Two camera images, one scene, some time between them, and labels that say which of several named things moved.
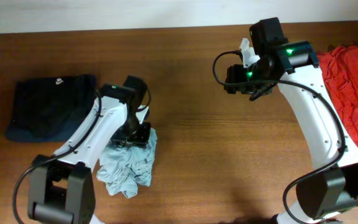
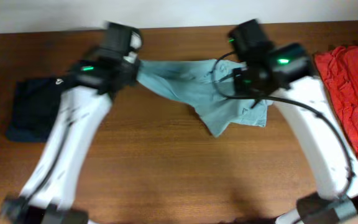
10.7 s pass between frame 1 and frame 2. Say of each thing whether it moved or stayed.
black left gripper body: moved
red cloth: stayed
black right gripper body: stayed
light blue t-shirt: moved
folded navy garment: stayed
